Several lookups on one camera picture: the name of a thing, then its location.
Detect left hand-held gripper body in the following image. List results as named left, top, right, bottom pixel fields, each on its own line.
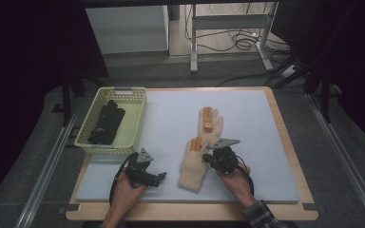
left=125, top=147, right=160, bottom=188

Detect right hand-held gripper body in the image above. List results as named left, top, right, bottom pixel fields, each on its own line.
left=207, top=138, right=241, bottom=176

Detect cream glove with orange fingertips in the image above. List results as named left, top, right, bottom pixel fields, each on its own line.
left=178, top=135, right=215, bottom=194

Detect yellow-green plastic basket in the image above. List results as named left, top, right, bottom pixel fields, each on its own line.
left=74, top=86, right=148, bottom=156

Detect black glove with silver emblem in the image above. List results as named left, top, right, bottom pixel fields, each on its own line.
left=89, top=100, right=126, bottom=145

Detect person's right hand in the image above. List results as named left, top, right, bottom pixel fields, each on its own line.
left=216, top=161, right=257, bottom=208

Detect person's left hand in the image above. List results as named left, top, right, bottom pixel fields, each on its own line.
left=109, top=172, right=147, bottom=218

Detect pale foam mat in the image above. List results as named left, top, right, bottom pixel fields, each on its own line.
left=74, top=89, right=300, bottom=204

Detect dark metal stand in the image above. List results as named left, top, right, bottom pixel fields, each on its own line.
left=51, top=61, right=110, bottom=127
left=302, top=47, right=345, bottom=124

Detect white power strip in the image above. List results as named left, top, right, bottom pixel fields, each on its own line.
left=279, top=64, right=299, bottom=79

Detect white cabinet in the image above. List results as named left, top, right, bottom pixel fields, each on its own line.
left=86, top=5, right=170, bottom=55

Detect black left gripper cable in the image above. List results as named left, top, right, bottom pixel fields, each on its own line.
left=108, top=153, right=139, bottom=205

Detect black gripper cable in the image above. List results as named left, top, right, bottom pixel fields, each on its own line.
left=108, top=153, right=139, bottom=205
left=234, top=154, right=256, bottom=197

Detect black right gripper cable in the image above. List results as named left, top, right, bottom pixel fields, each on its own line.
left=234, top=154, right=256, bottom=197

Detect cream glove with orange ring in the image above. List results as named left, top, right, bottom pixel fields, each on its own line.
left=198, top=105, right=224, bottom=148

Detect aluminium rail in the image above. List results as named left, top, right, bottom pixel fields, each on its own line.
left=13, top=96, right=85, bottom=228
left=306, top=92, right=365, bottom=228

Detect tangled black floor cables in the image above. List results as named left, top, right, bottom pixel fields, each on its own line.
left=183, top=3, right=292, bottom=54

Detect white metal desk frame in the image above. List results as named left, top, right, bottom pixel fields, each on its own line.
left=189, top=2, right=280, bottom=74

